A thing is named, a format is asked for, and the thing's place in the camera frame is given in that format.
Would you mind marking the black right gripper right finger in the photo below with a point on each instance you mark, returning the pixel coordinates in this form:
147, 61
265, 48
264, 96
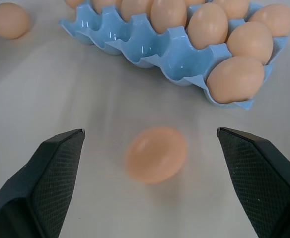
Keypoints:
261, 183

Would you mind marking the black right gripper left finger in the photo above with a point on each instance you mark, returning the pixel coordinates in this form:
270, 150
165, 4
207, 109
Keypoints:
35, 188

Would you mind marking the brown egg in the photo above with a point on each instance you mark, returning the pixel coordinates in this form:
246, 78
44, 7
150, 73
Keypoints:
194, 2
168, 15
136, 8
235, 79
274, 19
107, 3
156, 155
74, 2
249, 42
9, 20
207, 26
234, 7

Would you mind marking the blue plastic egg tray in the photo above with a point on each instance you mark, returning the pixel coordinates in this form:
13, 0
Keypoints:
160, 53

